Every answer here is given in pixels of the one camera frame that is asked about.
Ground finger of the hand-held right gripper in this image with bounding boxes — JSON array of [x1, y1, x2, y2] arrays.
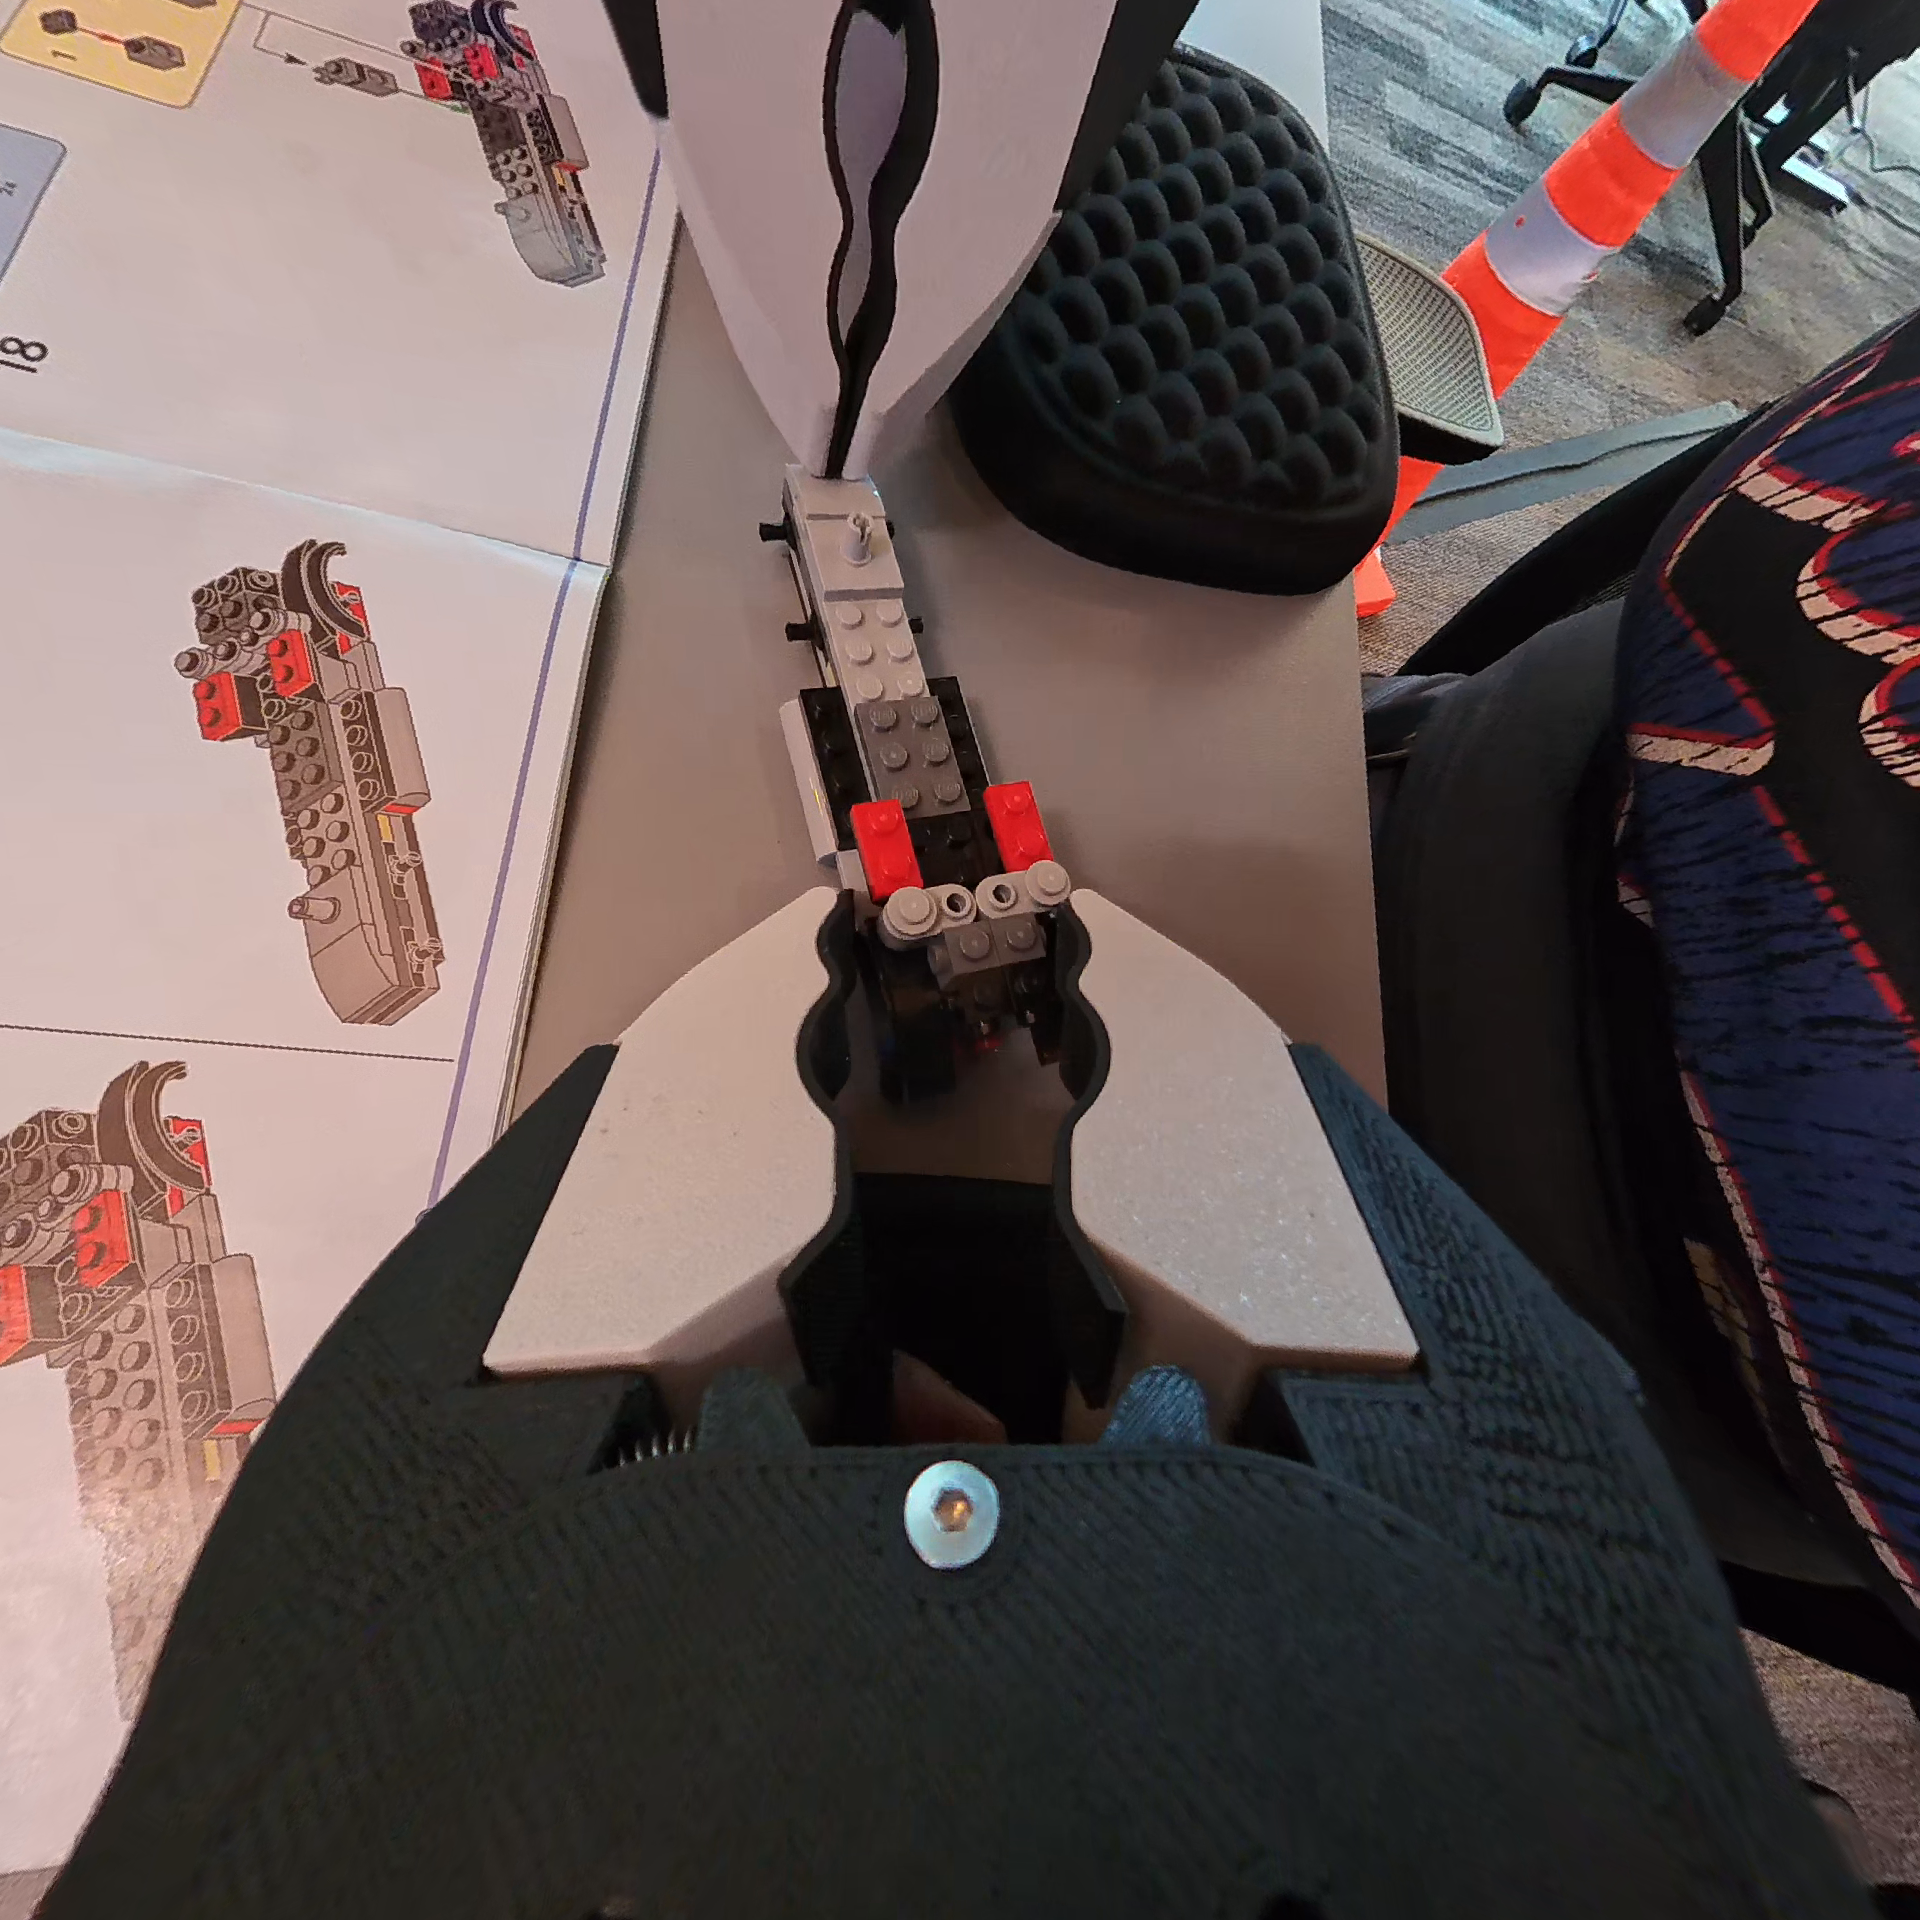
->
[[651, 0, 856, 474], [843, 0, 1126, 482]]

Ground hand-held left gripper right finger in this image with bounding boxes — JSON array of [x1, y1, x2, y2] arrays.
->
[[1050, 889, 1425, 1442]]

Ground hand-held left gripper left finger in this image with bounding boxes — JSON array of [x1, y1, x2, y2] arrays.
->
[[480, 884, 865, 1374]]

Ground grey black toy brick model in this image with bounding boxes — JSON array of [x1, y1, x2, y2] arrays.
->
[[757, 465, 1089, 1105]]

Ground brick instruction booklet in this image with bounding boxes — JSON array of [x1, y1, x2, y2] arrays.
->
[[0, 0, 678, 1877]]

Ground black cushion pad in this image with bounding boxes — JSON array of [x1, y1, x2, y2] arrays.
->
[[950, 46, 1403, 597]]

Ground person's black pants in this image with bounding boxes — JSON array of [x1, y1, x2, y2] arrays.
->
[[1359, 598, 1696, 1577]]

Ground grey mesh office chair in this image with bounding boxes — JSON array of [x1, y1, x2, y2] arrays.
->
[[1359, 230, 1749, 519]]

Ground orange plastic piece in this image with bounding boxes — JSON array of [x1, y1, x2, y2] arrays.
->
[[1352, 0, 1825, 618]]

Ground person's printed black shirt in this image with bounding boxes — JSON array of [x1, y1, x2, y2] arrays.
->
[[1613, 307, 1920, 1606]]

